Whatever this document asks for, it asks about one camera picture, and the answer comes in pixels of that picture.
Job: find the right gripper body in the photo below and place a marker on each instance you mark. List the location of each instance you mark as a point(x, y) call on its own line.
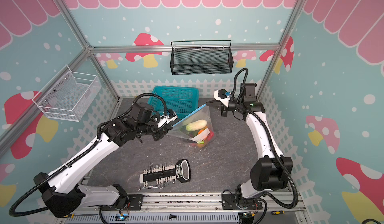
point(224, 106)

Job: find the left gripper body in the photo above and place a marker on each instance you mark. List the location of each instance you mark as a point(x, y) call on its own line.
point(148, 129)

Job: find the white green toy cabbage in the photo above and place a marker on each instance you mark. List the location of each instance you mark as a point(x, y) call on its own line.
point(194, 126)

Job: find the clear zip top bag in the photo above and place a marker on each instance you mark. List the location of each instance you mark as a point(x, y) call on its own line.
point(202, 113)

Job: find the red toy pepper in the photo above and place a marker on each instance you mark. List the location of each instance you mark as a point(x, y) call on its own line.
point(210, 136)

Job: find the teal plastic basket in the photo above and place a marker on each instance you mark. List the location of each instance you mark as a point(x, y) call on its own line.
point(182, 100)

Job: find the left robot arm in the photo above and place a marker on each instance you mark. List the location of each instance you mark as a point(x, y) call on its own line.
point(61, 191)

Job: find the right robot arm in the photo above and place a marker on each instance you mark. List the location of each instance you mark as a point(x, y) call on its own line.
point(272, 171)

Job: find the black screwdriver bit set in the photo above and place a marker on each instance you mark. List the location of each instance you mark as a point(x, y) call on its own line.
point(166, 174)

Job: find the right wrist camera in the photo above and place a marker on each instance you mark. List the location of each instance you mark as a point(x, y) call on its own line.
point(221, 94)

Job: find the black wire wall basket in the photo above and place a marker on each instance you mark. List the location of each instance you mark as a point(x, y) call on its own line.
point(201, 57)

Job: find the white wire wall basket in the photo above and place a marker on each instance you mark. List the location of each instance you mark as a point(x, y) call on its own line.
point(68, 95)

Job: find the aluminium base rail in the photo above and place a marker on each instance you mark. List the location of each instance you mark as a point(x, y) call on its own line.
point(190, 208)

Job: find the yellow handled screwdriver left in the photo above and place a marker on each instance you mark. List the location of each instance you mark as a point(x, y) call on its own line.
point(69, 216)

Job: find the yellow handled screwdriver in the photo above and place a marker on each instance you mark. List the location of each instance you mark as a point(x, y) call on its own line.
point(280, 212)
point(69, 216)

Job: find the yellow handled screwdriver right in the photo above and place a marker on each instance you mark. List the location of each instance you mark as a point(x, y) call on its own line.
point(280, 212)

